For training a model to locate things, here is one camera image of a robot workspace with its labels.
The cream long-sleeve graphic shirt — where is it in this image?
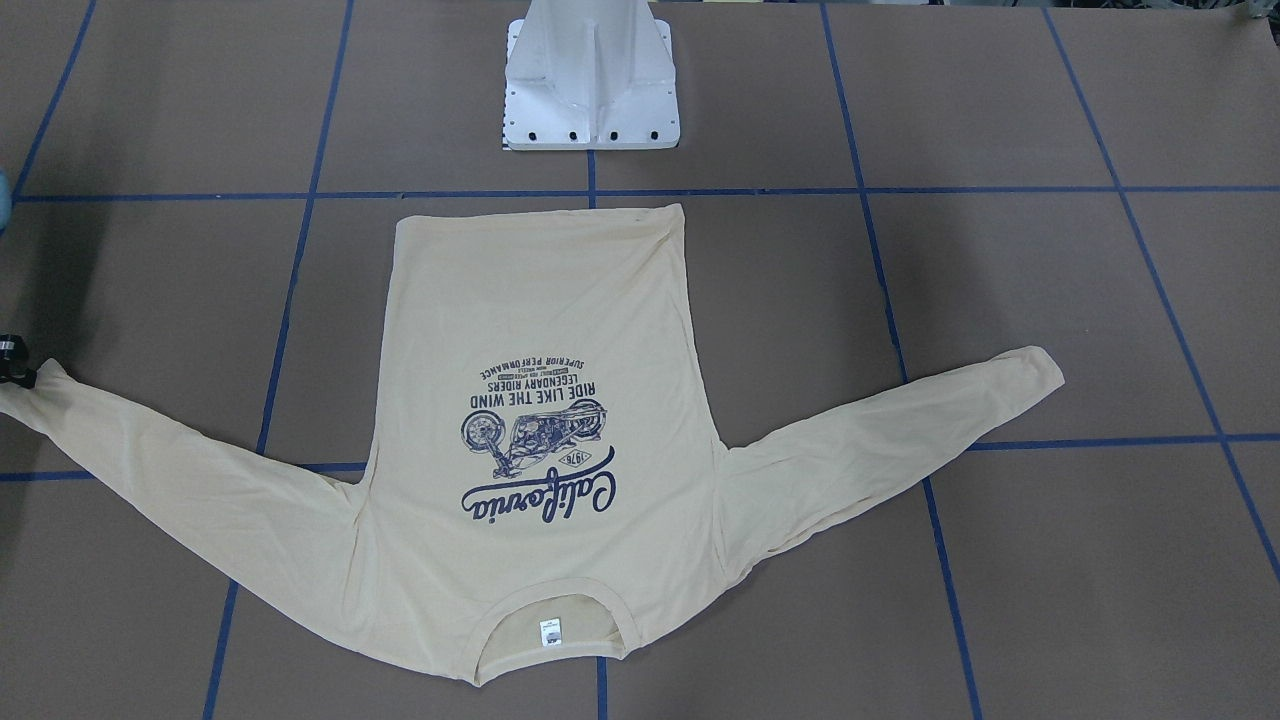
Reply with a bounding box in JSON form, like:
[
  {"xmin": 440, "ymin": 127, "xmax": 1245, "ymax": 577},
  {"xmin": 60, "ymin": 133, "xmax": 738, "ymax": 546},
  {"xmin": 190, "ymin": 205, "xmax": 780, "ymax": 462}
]
[{"xmin": 3, "ymin": 204, "xmax": 1064, "ymax": 685}]

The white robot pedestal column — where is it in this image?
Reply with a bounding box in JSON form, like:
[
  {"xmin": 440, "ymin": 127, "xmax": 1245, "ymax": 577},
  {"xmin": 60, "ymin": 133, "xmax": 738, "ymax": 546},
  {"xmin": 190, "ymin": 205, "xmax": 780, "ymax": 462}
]
[{"xmin": 502, "ymin": 1, "xmax": 681, "ymax": 151}]

